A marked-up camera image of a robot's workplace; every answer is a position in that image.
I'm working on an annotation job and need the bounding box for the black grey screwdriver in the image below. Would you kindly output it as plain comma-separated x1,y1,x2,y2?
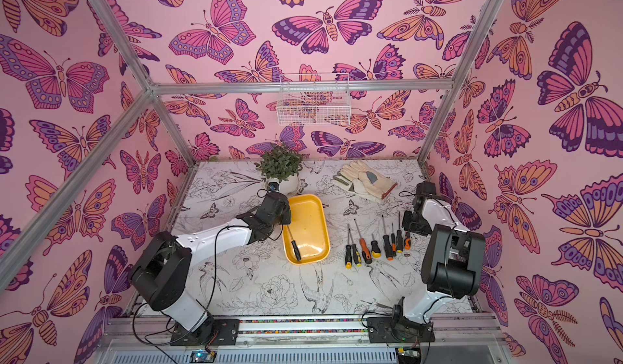
394,213,404,253

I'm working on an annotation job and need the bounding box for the black orange handled screwdriver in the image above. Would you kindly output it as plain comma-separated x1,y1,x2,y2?
381,215,394,261

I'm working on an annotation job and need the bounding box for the yellow plastic storage tray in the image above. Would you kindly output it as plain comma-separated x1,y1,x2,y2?
283,194,331,266

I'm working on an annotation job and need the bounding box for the black yellow stubby screwdriver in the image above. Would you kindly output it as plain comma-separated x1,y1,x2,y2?
371,234,381,259

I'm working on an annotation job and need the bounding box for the black yellow Deli screwdriver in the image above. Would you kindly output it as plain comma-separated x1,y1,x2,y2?
345,226,353,269

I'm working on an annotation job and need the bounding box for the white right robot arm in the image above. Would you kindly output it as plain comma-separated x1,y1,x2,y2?
399,182,485,324

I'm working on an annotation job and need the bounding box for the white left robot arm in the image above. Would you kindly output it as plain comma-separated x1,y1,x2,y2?
129,191,291,333

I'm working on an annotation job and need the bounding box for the white plastic plant pot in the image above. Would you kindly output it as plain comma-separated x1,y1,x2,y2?
266,174,299,197

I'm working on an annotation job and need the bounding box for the green leafy plant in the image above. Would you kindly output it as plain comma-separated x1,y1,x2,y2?
255,144,303,182

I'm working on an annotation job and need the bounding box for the cream green work glove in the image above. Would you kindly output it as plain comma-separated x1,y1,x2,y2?
332,172,381,202

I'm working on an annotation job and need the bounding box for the white wire basket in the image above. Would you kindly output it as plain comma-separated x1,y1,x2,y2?
274,72,352,127

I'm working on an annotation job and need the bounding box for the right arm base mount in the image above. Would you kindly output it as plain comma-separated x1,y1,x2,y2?
362,297,436,345

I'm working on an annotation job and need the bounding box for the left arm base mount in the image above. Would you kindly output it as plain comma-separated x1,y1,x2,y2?
170,317,240,346

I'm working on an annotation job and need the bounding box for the white slotted cable duct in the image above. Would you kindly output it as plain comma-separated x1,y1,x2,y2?
106,348,398,363

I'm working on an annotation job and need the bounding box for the aluminium frame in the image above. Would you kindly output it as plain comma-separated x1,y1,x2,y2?
1,0,486,309

